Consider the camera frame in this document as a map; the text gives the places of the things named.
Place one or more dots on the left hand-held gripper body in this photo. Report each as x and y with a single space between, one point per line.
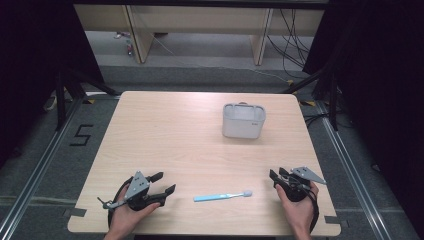
137 186

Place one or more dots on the black curtain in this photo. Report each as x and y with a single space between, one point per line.
33 66
383 83

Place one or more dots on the person's left hand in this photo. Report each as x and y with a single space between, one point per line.
125 220

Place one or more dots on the blue and white toothbrush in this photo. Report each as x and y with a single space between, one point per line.
213 197

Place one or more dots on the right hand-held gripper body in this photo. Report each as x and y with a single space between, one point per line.
295 188

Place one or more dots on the beige wooden desk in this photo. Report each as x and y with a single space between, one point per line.
200 20

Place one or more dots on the black metal stand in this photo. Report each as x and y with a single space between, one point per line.
333 100
61 100

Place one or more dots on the white plastic container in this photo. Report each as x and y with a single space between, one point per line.
243 123

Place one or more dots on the person's right hand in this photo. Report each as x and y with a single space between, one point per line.
301 216

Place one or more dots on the metal floor rail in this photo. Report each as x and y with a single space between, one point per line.
33 180
353 173

